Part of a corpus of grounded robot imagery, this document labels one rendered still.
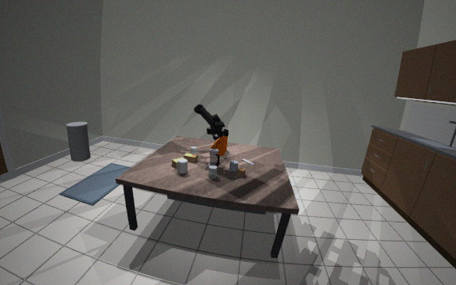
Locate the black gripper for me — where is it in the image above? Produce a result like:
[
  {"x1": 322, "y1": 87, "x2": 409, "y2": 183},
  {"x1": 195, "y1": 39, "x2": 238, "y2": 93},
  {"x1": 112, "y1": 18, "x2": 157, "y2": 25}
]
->
[{"x1": 207, "y1": 127, "x2": 229, "y2": 139}]

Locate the yellow box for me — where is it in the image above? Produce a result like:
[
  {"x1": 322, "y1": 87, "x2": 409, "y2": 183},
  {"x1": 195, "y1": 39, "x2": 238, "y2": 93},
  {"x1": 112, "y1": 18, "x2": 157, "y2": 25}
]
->
[
  {"x1": 184, "y1": 154, "x2": 197, "y2": 163},
  {"x1": 172, "y1": 158, "x2": 184, "y2": 168}
]

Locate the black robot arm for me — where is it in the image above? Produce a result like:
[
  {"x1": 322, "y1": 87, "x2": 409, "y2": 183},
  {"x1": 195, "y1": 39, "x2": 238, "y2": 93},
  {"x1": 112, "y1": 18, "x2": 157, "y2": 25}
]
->
[{"x1": 194, "y1": 104, "x2": 225, "y2": 130}]

